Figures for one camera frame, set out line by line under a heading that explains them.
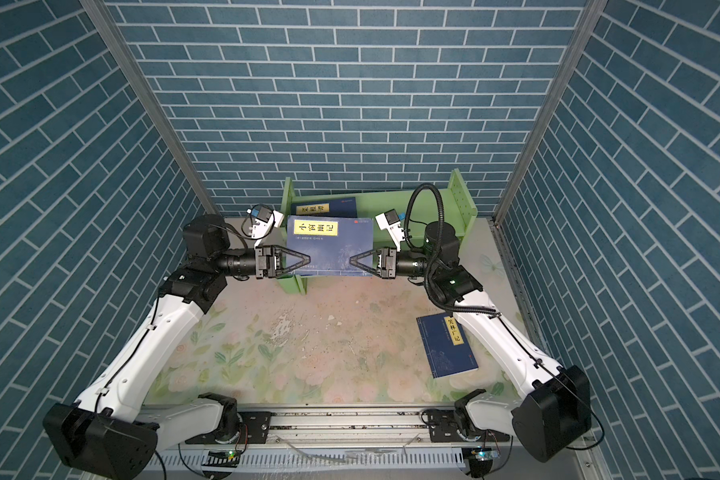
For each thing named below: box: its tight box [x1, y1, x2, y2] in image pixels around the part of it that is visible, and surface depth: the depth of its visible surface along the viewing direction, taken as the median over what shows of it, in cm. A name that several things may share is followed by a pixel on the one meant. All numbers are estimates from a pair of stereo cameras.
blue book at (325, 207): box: [290, 197, 358, 216], surface depth 84 cm
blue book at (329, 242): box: [286, 216, 374, 277], surface depth 64 cm
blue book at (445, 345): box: [416, 312, 479, 379], surface depth 88 cm
